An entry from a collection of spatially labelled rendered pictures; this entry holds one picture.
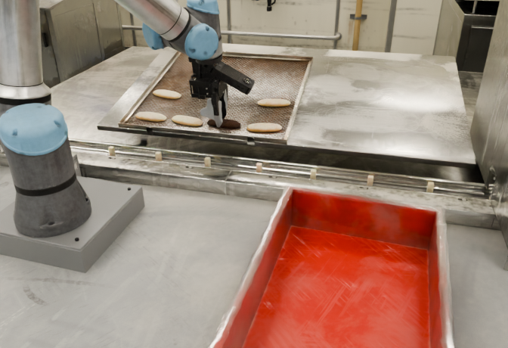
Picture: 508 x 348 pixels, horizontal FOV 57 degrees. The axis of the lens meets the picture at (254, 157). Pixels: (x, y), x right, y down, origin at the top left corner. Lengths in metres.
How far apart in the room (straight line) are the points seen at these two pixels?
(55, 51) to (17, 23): 2.93
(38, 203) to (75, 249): 0.11
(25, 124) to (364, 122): 0.87
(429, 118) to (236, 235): 0.68
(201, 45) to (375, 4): 3.86
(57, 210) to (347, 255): 0.58
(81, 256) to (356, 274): 0.53
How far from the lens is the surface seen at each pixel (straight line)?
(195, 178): 1.18
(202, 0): 1.18
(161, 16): 0.99
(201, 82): 1.27
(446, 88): 1.59
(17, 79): 1.07
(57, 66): 4.01
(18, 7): 1.04
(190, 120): 1.38
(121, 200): 1.09
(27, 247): 1.06
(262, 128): 1.32
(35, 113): 1.00
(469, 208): 1.15
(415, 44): 4.58
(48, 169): 0.97
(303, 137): 1.30
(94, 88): 1.98
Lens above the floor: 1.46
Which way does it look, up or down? 28 degrees down
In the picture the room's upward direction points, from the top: 1 degrees counter-clockwise
